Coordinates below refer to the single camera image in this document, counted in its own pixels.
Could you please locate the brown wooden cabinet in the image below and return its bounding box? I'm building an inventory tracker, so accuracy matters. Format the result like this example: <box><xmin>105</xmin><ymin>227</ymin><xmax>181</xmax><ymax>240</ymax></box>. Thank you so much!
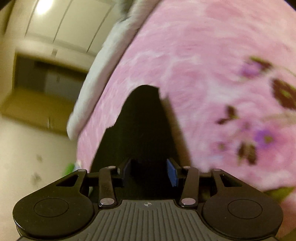
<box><xmin>0</xmin><ymin>52</ymin><xmax>92</xmax><ymax>135</ymax></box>

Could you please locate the pink floral bed sheet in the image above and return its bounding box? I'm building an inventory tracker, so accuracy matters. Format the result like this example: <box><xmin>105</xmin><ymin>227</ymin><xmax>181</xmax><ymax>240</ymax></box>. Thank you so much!
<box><xmin>76</xmin><ymin>0</ymin><xmax>296</xmax><ymax>205</ymax></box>

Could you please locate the black buttoned garment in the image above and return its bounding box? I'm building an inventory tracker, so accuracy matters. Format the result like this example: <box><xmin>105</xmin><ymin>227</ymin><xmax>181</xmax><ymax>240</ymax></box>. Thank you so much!
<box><xmin>90</xmin><ymin>85</ymin><xmax>197</xmax><ymax>200</ymax></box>

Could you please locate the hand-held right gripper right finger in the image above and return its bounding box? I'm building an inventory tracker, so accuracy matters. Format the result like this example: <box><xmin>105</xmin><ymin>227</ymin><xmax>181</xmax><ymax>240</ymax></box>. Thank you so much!
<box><xmin>166</xmin><ymin>158</ymin><xmax>243</xmax><ymax>207</ymax></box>

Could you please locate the striped folded quilt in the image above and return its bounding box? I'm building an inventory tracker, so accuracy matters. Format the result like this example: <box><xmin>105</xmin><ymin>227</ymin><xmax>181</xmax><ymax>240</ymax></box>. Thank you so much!
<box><xmin>67</xmin><ymin>0</ymin><xmax>149</xmax><ymax>141</ymax></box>

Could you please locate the white panelled wardrobe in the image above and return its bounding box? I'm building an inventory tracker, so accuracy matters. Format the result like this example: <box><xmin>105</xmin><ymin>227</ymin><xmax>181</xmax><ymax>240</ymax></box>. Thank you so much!
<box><xmin>24</xmin><ymin>0</ymin><xmax>117</xmax><ymax>55</ymax></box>

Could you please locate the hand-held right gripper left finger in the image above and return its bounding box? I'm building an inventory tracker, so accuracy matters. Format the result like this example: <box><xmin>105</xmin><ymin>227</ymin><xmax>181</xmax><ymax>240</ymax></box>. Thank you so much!
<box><xmin>55</xmin><ymin>158</ymin><xmax>132</xmax><ymax>208</ymax></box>

